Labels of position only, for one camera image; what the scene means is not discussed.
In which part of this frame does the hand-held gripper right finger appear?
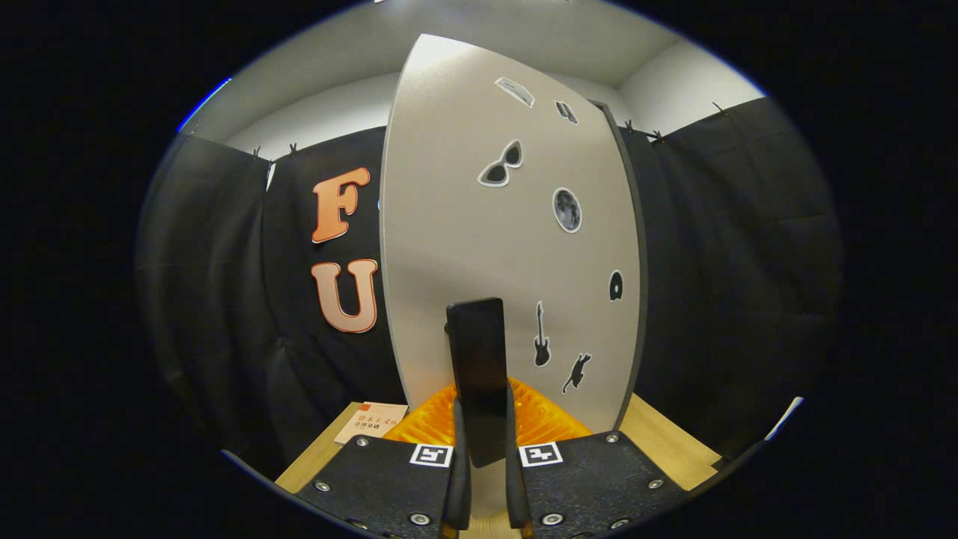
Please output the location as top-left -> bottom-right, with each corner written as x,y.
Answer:
505,378 -> 689,539

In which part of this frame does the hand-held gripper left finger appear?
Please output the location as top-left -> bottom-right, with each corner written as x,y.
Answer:
294,384 -> 474,539

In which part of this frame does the black door handle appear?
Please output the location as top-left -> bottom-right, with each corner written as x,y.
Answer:
446,297 -> 510,469

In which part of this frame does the beige shoe cabinet door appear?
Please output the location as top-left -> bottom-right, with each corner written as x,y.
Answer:
379,34 -> 643,517

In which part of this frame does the cream book with orange corner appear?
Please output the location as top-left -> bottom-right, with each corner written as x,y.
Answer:
335,402 -> 409,446

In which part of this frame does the black backdrop cloth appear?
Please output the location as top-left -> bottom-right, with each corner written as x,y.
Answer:
137,96 -> 843,480

